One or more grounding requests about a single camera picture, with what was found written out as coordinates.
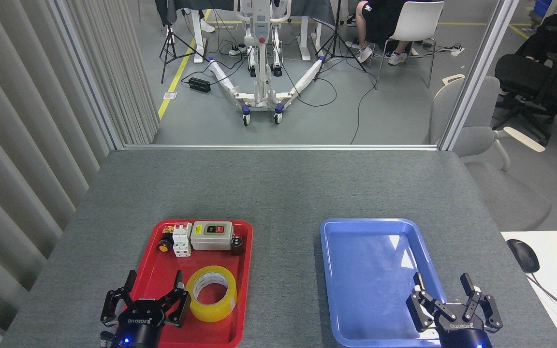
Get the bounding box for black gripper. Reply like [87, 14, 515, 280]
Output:
[407, 272, 503, 348]
[101, 270, 192, 348]

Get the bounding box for yellow tape roll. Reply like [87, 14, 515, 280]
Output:
[185, 265, 238, 323]

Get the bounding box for red plastic tray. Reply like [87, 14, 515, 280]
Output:
[115, 219, 254, 348]

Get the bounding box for white circuit breaker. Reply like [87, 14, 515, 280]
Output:
[172, 222, 193, 258]

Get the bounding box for black computer mouse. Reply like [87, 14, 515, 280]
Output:
[507, 239, 540, 274]

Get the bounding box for blue plastic tray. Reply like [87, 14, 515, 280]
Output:
[320, 218, 458, 348]

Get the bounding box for grey office chair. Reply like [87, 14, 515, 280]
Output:
[424, 75, 552, 232]

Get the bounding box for grey vertical blinds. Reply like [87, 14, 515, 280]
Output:
[0, 0, 161, 348]

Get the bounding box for black power adapter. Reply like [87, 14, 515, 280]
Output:
[188, 77, 211, 94]

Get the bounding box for black office chair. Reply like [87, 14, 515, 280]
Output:
[494, 14, 557, 145]

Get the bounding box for white wheeled stand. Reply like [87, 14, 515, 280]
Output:
[208, 0, 325, 127]

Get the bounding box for black tripod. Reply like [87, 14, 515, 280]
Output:
[159, 0, 211, 84]
[314, 0, 367, 82]

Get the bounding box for white chair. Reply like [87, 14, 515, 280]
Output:
[375, 1, 445, 90]

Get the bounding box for blue storage bin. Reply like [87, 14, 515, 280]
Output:
[532, 0, 555, 20]

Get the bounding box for grey switch box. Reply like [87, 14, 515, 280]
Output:
[190, 221, 235, 251]

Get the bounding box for silver frame rail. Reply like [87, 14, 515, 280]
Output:
[123, 144, 441, 151]

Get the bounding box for black floor cable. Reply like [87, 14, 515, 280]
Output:
[278, 58, 381, 145]

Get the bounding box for silver frame post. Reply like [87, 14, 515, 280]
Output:
[438, 0, 521, 151]

